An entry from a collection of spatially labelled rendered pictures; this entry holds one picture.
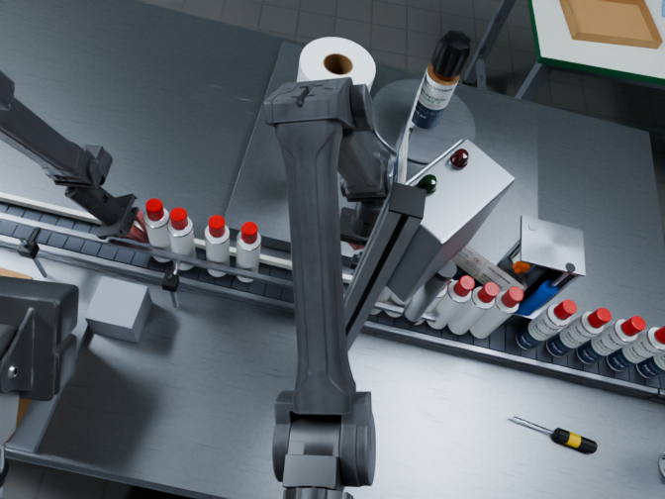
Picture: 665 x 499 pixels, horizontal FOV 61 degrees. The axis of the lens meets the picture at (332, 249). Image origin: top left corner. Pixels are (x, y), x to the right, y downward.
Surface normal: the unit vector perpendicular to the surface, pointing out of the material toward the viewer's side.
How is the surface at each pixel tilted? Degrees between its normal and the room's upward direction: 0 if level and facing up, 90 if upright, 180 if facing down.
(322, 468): 20
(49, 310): 44
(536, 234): 0
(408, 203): 0
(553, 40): 0
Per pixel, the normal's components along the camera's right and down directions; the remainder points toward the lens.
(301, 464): -0.19, -0.50
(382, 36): 0.16, -0.48
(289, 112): -0.18, 0.11
